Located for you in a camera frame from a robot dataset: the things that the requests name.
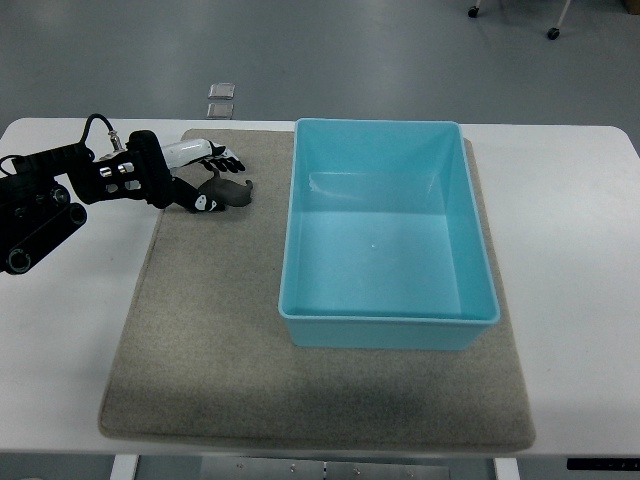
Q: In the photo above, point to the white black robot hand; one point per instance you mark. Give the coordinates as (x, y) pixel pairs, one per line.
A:
(212, 156)

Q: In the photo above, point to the brown hippo toy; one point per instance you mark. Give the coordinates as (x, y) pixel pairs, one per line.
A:
(223, 192)

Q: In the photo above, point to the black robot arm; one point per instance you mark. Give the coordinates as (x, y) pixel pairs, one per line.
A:
(44, 194)

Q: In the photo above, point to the blue plastic box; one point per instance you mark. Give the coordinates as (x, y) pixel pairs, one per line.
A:
(384, 247)

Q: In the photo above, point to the lower silver floor outlet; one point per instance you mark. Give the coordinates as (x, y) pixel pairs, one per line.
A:
(220, 110)

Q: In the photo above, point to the silver floor outlet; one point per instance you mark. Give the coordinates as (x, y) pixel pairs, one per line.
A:
(222, 90)
(220, 110)

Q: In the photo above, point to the upper silver floor outlet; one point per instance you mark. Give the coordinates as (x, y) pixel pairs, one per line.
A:
(222, 90)

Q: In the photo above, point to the grey felt mat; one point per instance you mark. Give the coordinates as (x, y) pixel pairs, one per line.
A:
(205, 357)

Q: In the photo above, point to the right black caster wheel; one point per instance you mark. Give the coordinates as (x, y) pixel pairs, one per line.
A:
(553, 33)

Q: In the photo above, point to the black table control panel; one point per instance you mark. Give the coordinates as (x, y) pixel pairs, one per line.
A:
(603, 464)

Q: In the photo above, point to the grey metal table frame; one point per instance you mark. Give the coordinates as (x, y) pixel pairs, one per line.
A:
(125, 467)

